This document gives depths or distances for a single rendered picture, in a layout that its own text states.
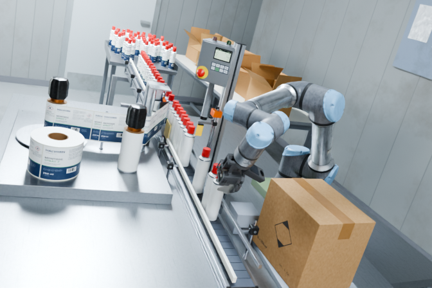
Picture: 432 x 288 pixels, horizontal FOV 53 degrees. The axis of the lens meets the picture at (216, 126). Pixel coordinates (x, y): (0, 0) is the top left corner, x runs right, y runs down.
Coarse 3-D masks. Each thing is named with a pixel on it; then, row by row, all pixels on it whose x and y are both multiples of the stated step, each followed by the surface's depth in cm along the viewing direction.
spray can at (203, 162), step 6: (204, 150) 177; (210, 150) 178; (204, 156) 178; (198, 162) 179; (204, 162) 178; (198, 168) 179; (204, 168) 179; (198, 174) 180; (204, 174) 180; (198, 180) 180; (204, 180) 182; (192, 186) 183; (198, 186) 181; (198, 192) 182
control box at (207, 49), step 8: (208, 40) 198; (208, 48) 198; (224, 48) 196; (232, 48) 195; (200, 56) 200; (208, 56) 199; (232, 56) 195; (200, 64) 201; (208, 64) 200; (224, 64) 197; (208, 72) 201; (216, 72) 200; (208, 80) 202; (216, 80) 200; (224, 80) 199
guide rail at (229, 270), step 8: (168, 144) 221; (176, 160) 204; (184, 176) 189; (192, 192) 176; (200, 208) 165; (208, 224) 156; (208, 232) 154; (216, 240) 147; (216, 248) 146; (224, 256) 140; (224, 264) 138; (232, 272) 133; (232, 280) 131
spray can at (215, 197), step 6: (216, 186) 160; (210, 192) 163; (216, 192) 161; (222, 192) 162; (210, 198) 162; (216, 198) 161; (210, 204) 163; (216, 204) 162; (210, 210) 163; (216, 210) 163; (210, 216) 164; (216, 216) 165
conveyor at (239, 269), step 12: (192, 168) 206; (192, 180) 194; (204, 228) 159; (216, 228) 161; (228, 240) 155; (216, 252) 147; (228, 252) 149; (240, 264) 144; (228, 276) 136; (240, 276) 138
